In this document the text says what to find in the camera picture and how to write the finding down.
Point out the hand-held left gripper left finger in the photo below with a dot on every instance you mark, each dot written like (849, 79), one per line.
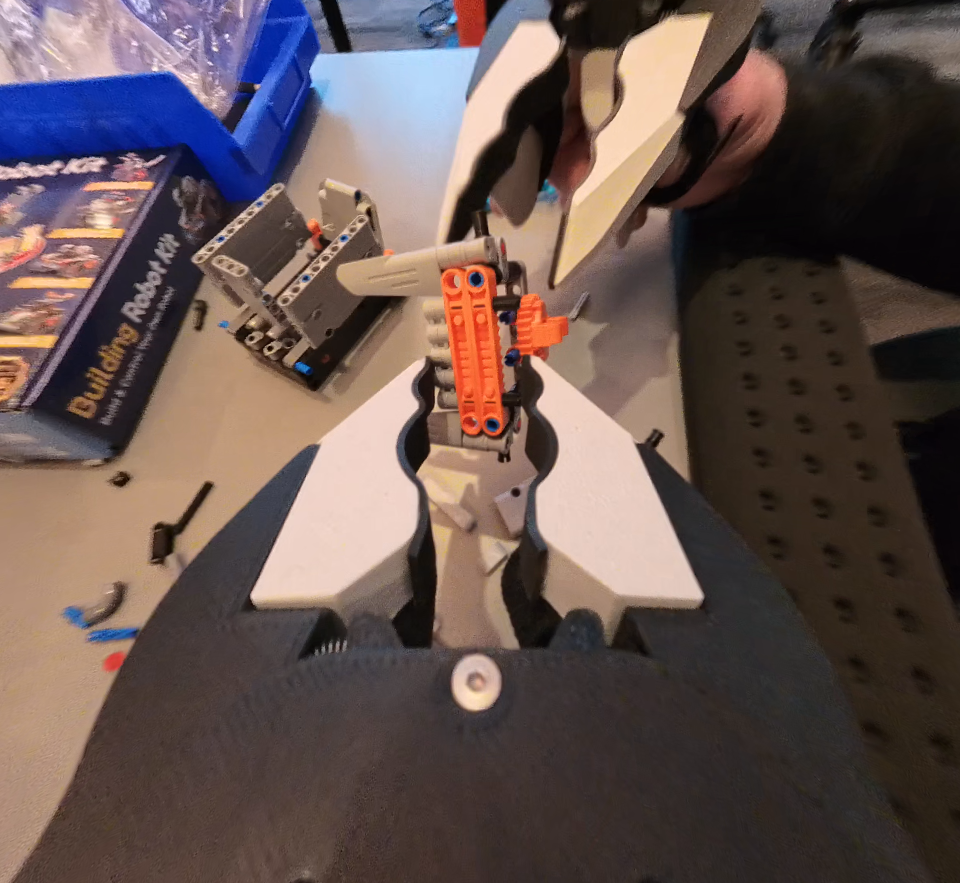
(338, 523)

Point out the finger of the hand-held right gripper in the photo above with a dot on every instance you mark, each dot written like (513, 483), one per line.
(488, 133)
(645, 118)

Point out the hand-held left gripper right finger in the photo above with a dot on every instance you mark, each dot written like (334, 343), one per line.
(615, 523)

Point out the light grey panel piece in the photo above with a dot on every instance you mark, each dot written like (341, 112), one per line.
(473, 493)

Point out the small orange gear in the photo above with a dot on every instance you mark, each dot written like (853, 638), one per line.
(543, 325)

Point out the small orange grey subassembly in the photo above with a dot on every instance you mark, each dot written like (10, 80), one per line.
(473, 351)

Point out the blue storage bin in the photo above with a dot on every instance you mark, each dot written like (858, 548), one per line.
(150, 126)

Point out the person's right forearm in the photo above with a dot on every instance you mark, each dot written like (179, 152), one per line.
(870, 148)

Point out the grey elbow piece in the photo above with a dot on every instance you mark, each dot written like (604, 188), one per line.
(108, 606)

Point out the person's right hand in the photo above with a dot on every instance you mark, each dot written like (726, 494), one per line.
(743, 126)

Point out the loose black pin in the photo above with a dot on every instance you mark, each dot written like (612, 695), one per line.
(653, 438)

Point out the black angled axle piece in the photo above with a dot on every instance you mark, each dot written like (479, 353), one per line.
(165, 538)

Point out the black studded mat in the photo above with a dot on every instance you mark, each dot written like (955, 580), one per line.
(810, 523)

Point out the small grey axle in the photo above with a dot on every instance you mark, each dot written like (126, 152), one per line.
(578, 307)

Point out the grey black robot model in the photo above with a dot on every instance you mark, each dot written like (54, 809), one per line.
(300, 283)

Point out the red round stud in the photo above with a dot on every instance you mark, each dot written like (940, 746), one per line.
(116, 660)

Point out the blue robot kit box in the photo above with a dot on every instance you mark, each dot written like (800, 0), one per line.
(90, 298)

